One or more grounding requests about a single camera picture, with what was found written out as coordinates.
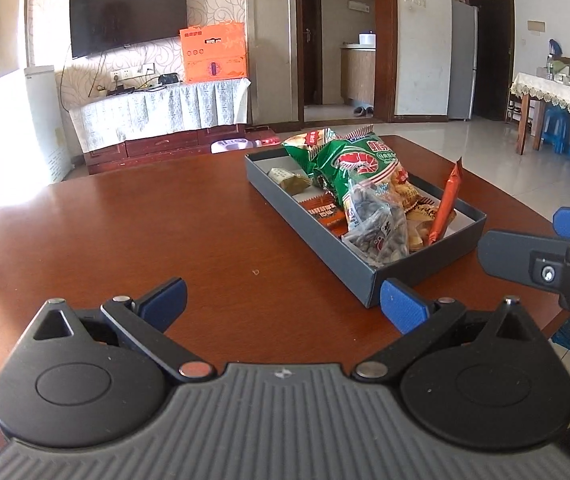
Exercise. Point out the white wall sockets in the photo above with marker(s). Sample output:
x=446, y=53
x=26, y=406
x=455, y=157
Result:
x=132, y=71

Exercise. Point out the white patterned tablecloth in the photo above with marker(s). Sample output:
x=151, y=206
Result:
x=155, y=110

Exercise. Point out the blue plastic stool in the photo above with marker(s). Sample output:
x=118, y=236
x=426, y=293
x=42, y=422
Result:
x=555, y=130

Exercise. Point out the grey box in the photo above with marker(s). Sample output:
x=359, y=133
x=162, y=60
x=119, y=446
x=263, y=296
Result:
x=400, y=280

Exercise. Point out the sunflower seed bag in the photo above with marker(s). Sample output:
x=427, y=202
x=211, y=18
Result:
x=375, y=230

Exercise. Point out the green shrimp cracker bag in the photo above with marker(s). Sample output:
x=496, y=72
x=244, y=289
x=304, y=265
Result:
x=365, y=160

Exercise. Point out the dining table with lace cloth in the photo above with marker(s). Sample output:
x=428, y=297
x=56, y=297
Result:
x=555, y=92

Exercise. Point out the orange snack stick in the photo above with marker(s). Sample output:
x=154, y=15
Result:
x=445, y=205

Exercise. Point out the green chip bag red label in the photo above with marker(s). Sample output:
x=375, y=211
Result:
x=305, y=152

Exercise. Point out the small red packet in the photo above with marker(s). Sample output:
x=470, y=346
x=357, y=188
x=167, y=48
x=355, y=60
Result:
x=269, y=141

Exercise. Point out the yellow snack packet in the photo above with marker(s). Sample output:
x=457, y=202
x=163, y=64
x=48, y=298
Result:
x=420, y=205

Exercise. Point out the black wall television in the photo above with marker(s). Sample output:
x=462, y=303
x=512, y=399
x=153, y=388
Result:
x=125, y=12

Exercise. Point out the black set-top box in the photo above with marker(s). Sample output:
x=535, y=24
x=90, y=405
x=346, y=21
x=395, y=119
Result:
x=168, y=79

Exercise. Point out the white chest freezer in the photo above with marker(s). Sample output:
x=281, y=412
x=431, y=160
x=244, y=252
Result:
x=40, y=125

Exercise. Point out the flat black device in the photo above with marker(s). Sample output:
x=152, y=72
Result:
x=120, y=91

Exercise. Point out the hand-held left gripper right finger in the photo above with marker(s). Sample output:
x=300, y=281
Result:
x=402, y=305

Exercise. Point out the wooden kitchen counter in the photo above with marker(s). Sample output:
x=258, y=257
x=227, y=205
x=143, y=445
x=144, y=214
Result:
x=357, y=75

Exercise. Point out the beige snack packet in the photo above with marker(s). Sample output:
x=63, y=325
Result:
x=285, y=177

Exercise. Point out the pair of shoes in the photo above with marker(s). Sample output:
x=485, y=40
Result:
x=364, y=110

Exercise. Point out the white container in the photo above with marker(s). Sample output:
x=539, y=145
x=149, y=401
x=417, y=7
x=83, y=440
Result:
x=367, y=39

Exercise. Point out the purple plastic bottle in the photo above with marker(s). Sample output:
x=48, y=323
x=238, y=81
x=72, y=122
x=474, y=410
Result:
x=232, y=145

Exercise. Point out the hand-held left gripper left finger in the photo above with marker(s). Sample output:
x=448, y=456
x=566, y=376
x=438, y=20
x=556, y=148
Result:
x=165, y=300

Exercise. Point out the orange snack bar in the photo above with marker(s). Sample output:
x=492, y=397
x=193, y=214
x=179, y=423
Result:
x=325, y=212

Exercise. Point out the orange gift box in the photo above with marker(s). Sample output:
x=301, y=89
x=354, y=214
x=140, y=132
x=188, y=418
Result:
x=212, y=55

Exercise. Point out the silver refrigerator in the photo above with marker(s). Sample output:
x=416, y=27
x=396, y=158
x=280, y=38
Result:
x=462, y=60

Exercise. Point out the dark wooden door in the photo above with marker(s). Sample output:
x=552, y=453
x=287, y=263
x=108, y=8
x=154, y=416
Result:
x=311, y=35

